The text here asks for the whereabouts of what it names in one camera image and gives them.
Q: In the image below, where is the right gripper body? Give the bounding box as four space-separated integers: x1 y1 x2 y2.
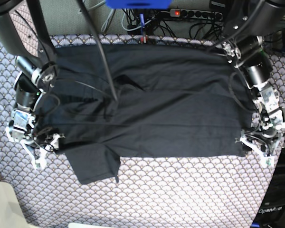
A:
20 133 65 162

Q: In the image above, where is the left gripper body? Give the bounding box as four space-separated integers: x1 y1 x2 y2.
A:
235 133 283 158

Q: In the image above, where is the dark navy T-shirt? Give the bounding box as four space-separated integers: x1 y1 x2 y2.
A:
37 45 252 184

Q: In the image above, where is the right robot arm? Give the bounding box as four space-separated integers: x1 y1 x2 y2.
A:
0 0 62 169

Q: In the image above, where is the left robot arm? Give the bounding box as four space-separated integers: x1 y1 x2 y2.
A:
219 0 285 160

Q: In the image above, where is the fan-patterned tablecloth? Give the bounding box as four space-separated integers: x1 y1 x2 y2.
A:
0 43 278 228

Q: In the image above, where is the black OpenArm box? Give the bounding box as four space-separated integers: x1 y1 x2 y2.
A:
251 148 285 228

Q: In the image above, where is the beige cardboard box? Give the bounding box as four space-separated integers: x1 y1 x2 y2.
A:
0 181 29 228

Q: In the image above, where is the white power strip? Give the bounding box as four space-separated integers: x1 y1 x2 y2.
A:
168 9 223 21

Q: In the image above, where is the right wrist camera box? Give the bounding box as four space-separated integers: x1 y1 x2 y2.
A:
31 158 47 170

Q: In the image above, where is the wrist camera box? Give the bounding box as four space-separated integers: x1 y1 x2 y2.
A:
260 156 275 168
31 158 47 170

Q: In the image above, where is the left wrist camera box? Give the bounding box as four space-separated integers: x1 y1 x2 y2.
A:
260 156 275 168

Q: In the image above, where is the blue-handled red clamp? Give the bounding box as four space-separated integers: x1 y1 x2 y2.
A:
139 13 148 44

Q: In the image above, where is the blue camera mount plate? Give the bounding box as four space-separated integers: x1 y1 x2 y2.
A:
106 0 171 9

